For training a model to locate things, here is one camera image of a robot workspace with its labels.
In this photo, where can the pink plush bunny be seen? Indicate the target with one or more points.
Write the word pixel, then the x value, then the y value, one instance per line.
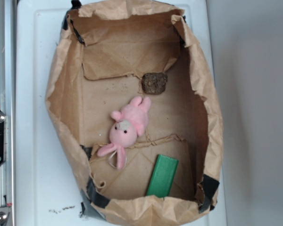
pixel 130 123

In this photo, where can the brown paper lined box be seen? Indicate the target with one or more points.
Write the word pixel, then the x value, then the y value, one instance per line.
pixel 105 48

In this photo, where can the brown crumbly cube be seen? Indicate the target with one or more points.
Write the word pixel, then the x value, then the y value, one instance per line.
pixel 154 83

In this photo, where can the green rectangular block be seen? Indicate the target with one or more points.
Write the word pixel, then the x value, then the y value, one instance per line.
pixel 162 176

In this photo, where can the aluminium frame rail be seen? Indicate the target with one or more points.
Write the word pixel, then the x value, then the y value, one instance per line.
pixel 8 19

